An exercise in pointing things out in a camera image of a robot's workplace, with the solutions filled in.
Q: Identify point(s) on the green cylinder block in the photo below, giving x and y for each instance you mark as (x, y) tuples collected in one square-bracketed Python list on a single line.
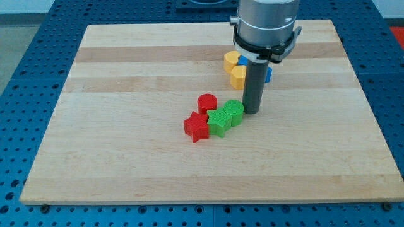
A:
[(235, 109)]

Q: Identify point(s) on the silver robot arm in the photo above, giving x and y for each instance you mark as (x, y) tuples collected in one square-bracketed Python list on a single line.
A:
[(266, 26)]

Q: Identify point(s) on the wooden board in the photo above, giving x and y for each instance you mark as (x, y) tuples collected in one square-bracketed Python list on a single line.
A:
[(116, 135)]

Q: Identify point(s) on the red cylinder block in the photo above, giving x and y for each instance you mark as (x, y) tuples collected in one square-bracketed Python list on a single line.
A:
[(206, 102)]

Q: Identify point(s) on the red star block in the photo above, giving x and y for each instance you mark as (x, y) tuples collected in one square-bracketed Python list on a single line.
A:
[(196, 126)]

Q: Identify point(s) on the green star block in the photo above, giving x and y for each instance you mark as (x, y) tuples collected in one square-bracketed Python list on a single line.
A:
[(218, 122)]

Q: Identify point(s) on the yellow hexagon block lower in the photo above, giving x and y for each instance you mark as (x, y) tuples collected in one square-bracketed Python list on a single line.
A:
[(237, 77)]

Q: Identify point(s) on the yellow block upper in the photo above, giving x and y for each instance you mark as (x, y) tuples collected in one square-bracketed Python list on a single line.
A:
[(230, 60)]

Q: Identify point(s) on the blue block left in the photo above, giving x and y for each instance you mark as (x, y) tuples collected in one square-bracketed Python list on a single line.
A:
[(242, 61)]

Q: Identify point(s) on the blue block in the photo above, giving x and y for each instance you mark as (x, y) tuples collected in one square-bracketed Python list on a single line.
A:
[(268, 75), (242, 61)]

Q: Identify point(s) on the blue block right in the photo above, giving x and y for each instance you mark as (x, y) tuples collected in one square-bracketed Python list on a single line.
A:
[(268, 75)]

